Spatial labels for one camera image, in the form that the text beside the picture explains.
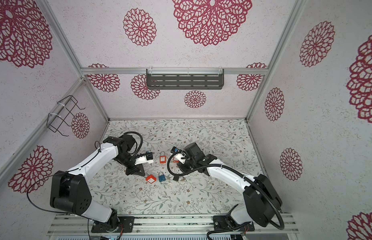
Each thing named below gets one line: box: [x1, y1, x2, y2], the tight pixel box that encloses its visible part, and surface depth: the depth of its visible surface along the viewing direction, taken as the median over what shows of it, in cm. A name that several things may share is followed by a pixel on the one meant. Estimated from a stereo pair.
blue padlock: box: [158, 174, 166, 182], surface depth 91 cm
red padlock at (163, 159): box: [160, 155, 167, 164], surface depth 99 cm
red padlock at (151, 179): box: [145, 174, 157, 184], surface depth 81 cm
